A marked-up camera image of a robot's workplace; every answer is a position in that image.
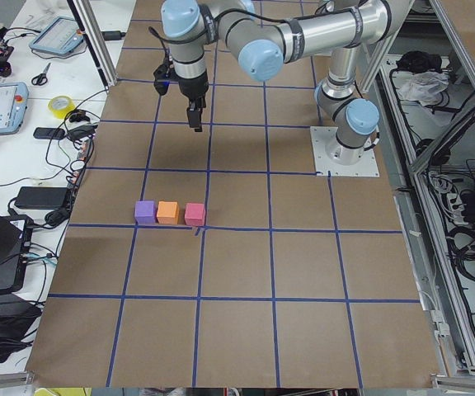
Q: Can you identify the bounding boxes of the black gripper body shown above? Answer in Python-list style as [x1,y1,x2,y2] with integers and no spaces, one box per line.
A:
[178,76,209,108]

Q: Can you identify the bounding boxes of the orange foam cube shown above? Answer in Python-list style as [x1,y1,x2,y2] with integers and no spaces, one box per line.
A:
[157,200,180,224]

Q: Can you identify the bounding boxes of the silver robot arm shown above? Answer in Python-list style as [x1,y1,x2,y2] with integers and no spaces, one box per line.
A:
[153,1,412,166]

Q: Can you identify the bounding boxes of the pink foam cube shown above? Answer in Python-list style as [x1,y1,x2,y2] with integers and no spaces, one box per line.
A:
[184,202,206,227]

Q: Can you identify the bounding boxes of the purple foam cube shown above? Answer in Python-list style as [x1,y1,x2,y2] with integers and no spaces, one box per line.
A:
[134,200,158,225]

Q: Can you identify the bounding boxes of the yellow tape roll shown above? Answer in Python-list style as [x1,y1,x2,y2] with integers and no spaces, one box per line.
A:
[48,95,76,120]

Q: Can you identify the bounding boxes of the far blue teach pendant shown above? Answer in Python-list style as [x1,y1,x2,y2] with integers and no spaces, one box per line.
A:
[29,16,84,57]

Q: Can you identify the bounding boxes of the black small remote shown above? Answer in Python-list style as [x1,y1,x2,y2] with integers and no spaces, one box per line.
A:
[33,127,65,140]

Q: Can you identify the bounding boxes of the black power adapter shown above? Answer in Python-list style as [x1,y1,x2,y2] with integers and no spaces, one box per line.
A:
[14,186,68,210]

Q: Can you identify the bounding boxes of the white crumpled cloth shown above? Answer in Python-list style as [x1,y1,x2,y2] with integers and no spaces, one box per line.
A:
[397,71,449,106]

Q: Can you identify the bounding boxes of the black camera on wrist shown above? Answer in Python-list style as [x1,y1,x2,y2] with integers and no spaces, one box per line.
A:
[153,58,177,96]

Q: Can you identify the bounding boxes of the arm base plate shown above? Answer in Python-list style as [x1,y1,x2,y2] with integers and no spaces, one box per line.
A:
[310,126,380,177]

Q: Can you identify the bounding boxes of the aluminium frame post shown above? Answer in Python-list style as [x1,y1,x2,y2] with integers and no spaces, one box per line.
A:
[67,0,117,90]

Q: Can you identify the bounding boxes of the black handled scissors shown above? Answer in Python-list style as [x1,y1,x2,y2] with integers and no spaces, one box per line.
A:
[31,63,51,87]

